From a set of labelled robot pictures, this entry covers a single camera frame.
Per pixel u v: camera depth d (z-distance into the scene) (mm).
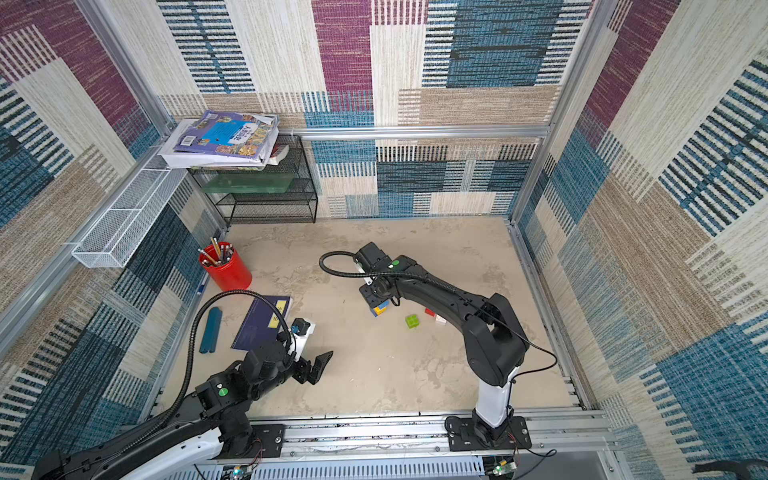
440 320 916
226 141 796
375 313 923
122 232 728
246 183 945
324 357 729
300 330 664
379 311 920
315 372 698
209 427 549
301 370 686
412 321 918
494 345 469
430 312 940
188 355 584
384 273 617
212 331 895
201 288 1070
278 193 945
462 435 729
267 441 733
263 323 923
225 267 907
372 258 685
